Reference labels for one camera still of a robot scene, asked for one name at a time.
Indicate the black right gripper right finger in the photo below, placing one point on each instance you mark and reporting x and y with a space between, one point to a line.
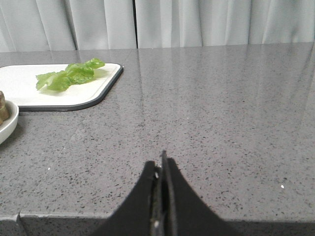
185 214

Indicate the white cutting board black rim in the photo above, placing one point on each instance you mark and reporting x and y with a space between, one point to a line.
18 83

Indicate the green lettuce leaf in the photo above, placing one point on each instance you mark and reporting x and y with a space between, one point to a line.
73 74

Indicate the bread slice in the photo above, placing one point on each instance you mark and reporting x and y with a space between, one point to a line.
4 113

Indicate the white round plate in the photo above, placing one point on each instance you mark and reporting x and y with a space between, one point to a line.
9 125

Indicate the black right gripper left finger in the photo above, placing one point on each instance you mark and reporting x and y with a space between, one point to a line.
139 214

